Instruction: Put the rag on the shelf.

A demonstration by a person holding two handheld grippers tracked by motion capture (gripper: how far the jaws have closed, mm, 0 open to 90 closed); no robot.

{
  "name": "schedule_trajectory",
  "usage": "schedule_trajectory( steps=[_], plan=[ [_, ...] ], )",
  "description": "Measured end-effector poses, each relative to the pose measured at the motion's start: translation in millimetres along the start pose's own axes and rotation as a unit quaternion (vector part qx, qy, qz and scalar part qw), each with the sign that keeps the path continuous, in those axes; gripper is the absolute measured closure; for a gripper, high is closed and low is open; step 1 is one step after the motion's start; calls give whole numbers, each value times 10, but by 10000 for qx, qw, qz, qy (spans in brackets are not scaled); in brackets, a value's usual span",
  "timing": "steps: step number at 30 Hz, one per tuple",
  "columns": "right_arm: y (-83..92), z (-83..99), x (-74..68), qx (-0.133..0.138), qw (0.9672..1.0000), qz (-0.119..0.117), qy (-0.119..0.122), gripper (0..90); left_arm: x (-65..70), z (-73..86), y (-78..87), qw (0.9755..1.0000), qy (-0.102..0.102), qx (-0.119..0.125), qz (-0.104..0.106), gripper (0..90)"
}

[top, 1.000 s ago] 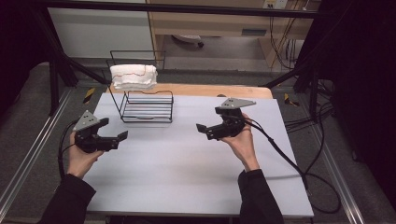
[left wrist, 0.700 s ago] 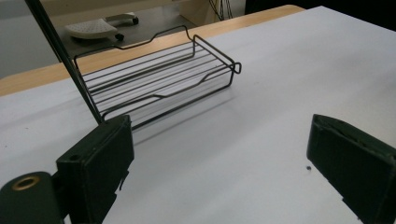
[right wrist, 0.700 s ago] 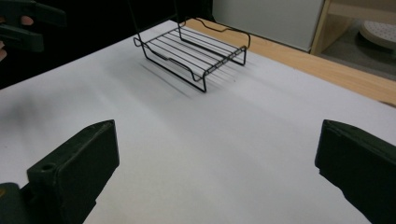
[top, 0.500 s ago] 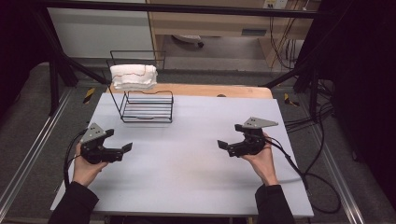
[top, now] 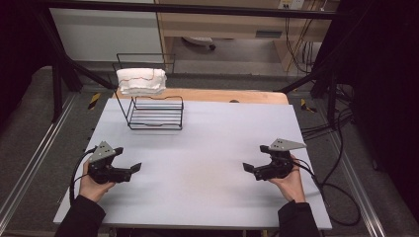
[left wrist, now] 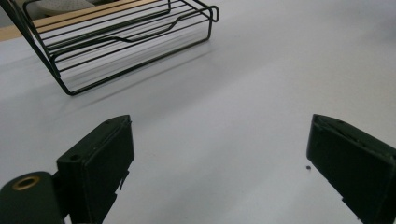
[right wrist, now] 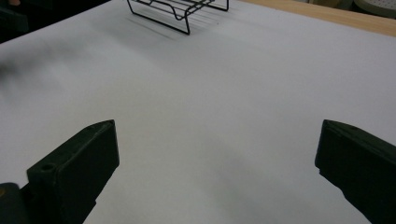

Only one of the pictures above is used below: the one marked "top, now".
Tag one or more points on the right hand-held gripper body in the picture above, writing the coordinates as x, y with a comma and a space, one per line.
276, 169

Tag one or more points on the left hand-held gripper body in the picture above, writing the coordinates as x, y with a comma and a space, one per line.
105, 173

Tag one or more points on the white cloth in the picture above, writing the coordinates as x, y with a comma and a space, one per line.
141, 82

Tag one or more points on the person's left hand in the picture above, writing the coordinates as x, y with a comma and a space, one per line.
90, 189

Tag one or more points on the person's right hand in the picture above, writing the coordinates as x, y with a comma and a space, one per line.
293, 187

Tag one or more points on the wooden table board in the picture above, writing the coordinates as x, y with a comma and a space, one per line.
230, 95

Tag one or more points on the black metal stand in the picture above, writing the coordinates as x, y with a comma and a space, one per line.
331, 98
57, 92

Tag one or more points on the white cabinet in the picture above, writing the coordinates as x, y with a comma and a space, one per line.
105, 36

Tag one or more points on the white chair base leg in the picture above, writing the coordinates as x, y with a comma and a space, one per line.
197, 40

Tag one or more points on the light wooden desk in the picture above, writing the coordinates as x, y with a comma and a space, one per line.
230, 24

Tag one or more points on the black curtain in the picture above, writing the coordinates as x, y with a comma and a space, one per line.
19, 49
385, 82

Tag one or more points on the white power strip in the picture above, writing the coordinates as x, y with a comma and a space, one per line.
291, 4

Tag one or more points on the black metal crossbar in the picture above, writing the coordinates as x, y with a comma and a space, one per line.
197, 9

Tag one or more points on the aluminium frame rail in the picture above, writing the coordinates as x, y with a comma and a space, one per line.
36, 154
357, 184

